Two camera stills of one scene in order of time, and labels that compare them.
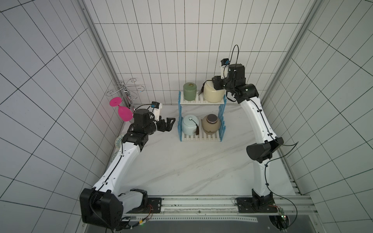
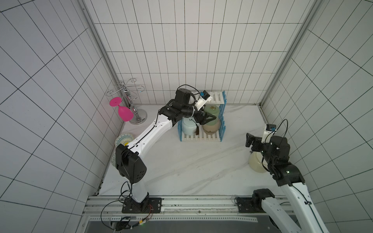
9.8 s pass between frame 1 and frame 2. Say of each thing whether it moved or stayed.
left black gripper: moved
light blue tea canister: stayed
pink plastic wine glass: stayed
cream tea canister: moved
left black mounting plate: stayed
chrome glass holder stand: stayed
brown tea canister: stayed
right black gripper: moved
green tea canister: moved
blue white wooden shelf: stayed
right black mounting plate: stayed
